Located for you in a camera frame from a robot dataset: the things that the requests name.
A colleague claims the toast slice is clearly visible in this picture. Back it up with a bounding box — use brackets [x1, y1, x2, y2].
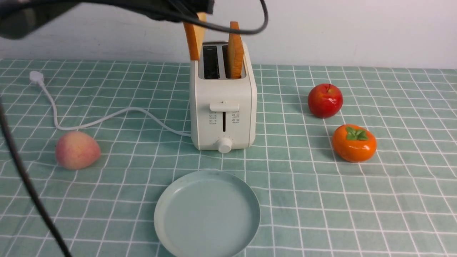
[183, 22, 206, 61]
[227, 33, 244, 79]

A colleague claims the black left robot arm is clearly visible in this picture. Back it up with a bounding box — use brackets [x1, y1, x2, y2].
[1, 0, 215, 40]

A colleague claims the white two-slot toaster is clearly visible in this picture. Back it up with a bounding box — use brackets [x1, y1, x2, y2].
[189, 41, 257, 153]

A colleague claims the light green round plate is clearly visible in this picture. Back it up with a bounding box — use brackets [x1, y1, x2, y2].
[154, 170, 261, 257]

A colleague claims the red apple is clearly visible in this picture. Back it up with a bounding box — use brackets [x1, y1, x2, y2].
[307, 83, 344, 119]

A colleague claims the green checkered tablecloth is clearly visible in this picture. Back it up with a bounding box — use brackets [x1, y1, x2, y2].
[0, 59, 457, 257]

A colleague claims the orange persimmon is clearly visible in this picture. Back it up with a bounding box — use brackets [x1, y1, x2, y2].
[332, 124, 377, 163]

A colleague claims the pink peach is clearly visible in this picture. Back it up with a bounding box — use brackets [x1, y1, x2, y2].
[55, 131, 101, 170]

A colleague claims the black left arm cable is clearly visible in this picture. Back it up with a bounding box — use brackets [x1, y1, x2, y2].
[0, 0, 269, 257]

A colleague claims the white toaster power cable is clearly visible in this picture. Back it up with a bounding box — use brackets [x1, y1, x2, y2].
[29, 71, 192, 137]

